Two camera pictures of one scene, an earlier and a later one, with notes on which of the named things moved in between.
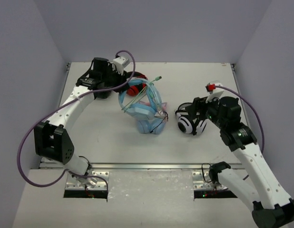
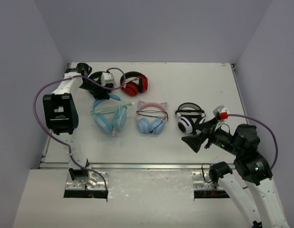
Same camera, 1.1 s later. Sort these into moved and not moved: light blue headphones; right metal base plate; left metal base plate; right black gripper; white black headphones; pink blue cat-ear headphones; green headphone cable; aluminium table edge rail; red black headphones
Moved: right black gripper; light blue headphones; green headphone cable
Not moved: aluminium table edge rail; left metal base plate; white black headphones; red black headphones; pink blue cat-ear headphones; right metal base plate
